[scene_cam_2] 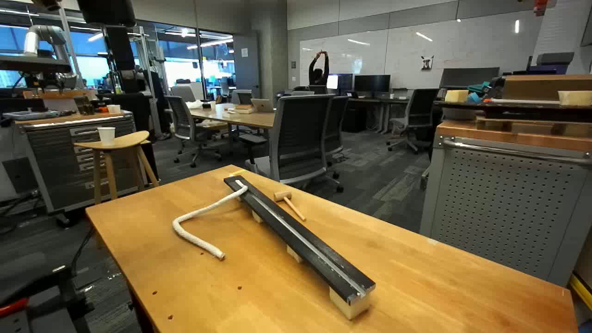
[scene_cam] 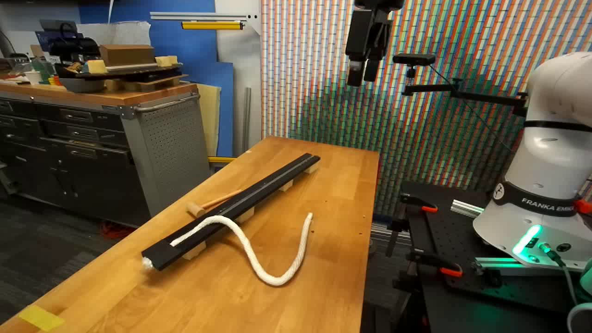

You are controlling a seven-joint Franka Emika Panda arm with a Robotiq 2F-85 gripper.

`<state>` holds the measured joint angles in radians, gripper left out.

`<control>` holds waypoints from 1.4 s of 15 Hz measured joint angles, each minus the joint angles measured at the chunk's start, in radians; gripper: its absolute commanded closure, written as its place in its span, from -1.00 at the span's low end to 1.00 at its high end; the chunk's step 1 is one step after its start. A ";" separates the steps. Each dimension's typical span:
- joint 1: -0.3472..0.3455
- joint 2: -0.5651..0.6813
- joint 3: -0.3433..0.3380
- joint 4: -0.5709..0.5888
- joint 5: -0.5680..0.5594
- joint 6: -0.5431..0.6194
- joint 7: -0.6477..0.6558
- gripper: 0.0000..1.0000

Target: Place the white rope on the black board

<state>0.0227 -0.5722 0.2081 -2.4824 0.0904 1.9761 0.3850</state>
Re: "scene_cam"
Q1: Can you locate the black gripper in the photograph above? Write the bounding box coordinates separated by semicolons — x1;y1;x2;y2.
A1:
346;0;405;86

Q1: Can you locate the white braided rope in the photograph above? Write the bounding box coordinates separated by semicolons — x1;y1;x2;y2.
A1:
168;210;314;288

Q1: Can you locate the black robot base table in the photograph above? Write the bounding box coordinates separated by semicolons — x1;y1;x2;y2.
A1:
399;181;590;333

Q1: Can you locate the long black board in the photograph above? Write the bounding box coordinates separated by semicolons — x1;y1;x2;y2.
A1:
140;153;320;269

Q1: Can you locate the black orange clamp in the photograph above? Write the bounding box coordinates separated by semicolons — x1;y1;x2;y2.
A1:
407;247;464;279
399;192;438;214

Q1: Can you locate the yellow level tool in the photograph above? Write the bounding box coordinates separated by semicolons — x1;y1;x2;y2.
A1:
181;20;244;31

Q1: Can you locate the black orange clamp lower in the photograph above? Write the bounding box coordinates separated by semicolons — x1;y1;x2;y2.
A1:
407;247;464;279

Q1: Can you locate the grey metal tool cabinet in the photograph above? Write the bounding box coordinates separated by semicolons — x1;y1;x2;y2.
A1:
0;82;209;225

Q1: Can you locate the clutter pile on cabinet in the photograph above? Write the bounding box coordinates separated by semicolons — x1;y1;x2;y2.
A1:
0;20;185;94

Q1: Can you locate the yellow tape patch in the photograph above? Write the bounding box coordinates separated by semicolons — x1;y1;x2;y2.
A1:
18;304;64;333

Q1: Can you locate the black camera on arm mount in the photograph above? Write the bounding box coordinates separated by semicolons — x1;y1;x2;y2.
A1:
392;53;527;116

